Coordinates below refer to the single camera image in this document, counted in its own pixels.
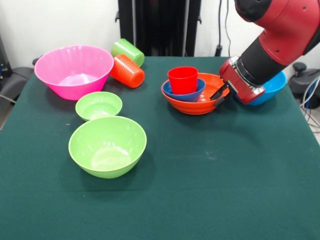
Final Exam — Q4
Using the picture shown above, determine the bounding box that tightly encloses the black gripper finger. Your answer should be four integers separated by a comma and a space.
214, 93, 232, 109
209, 83, 231, 101

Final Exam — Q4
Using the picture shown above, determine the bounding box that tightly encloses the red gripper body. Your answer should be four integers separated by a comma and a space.
219, 56, 266, 105

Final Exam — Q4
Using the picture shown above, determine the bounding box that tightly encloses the orange bowl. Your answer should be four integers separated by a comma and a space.
161, 72, 231, 116

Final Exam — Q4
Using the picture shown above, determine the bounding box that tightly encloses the small dark blue bowl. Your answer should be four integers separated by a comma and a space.
161, 78, 207, 103

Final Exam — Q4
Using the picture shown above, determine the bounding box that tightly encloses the large light blue bowl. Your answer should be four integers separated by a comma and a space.
233, 71, 287, 106

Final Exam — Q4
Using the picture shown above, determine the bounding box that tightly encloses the red cup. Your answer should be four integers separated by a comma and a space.
167, 66, 199, 95

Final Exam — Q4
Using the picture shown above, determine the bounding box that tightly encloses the orange cup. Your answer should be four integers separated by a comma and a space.
109, 53, 146, 89

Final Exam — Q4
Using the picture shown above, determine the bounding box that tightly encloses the green cup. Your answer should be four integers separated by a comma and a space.
110, 38, 146, 68

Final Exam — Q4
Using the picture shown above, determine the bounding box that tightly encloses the large green bowl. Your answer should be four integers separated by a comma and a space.
68, 115, 148, 179

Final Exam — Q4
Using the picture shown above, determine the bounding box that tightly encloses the black chair base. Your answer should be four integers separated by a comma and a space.
287, 62, 320, 110

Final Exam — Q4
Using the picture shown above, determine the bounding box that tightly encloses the dark green table cloth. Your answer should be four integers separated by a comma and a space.
0, 55, 320, 240

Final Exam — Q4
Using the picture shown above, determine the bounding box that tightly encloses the small green bowl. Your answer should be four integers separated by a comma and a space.
75, 91, 123, 122

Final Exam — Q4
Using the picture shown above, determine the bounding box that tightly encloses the large pink bowl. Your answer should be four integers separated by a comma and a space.
34, 44, 115, 101

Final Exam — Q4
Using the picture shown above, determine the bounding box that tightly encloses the grey office chair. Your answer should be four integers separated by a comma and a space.
0, 66, 35, 105

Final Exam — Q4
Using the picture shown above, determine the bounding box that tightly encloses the black equipment box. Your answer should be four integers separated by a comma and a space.
0, 34, 13, 79

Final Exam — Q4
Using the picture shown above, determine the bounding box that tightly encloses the black cable with plug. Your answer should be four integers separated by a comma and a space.
215, 0, 224, 57

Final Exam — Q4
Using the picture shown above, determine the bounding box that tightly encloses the thin black cable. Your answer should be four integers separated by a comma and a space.
224, 0, 232, 57

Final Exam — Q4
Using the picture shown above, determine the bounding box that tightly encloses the bundle of floor cables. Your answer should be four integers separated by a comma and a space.
299, 74, 320, 132

